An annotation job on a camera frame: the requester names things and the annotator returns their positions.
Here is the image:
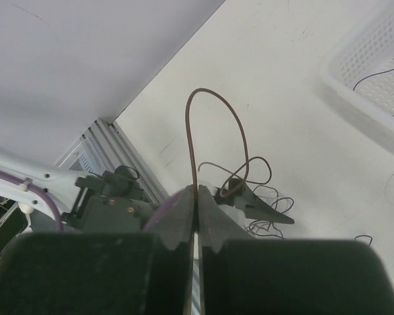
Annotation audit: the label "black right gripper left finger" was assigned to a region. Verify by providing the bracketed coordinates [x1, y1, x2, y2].
[0, 186, 194, 314]

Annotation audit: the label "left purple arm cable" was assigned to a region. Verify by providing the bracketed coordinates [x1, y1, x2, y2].
[0, 165, 185, 232]

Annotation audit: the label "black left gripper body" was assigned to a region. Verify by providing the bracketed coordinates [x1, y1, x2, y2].
[64, 165, 158, 232]

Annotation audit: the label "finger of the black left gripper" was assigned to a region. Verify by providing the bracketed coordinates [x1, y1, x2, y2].
[215, 178, 294, 224]

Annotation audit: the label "aluminium table edge rail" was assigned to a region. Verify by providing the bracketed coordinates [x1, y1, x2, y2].
[57, 119, 167, 218]

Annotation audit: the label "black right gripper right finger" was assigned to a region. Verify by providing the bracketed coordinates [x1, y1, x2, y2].
[198, 186, 394, 314]

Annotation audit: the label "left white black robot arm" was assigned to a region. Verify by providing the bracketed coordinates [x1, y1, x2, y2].
[0, 150, 184, 230]

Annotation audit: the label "left white perforated basket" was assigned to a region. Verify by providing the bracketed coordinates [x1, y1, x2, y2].
[320, 1, 394, 135]

